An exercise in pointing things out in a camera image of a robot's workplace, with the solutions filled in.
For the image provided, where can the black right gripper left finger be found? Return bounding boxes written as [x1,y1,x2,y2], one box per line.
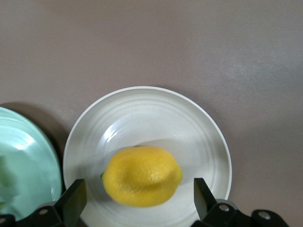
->
[16,179,87,227]

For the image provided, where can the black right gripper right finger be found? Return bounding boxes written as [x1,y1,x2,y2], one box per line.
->
[191,177,238,227]

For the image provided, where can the yellow lemon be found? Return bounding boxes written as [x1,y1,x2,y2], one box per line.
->
[101,145,183,208]

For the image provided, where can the mint green round plate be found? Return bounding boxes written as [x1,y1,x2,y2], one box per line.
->
[0,106,63,222]

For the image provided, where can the white beige round plate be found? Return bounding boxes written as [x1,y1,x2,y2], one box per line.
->
[62,86,232,227]

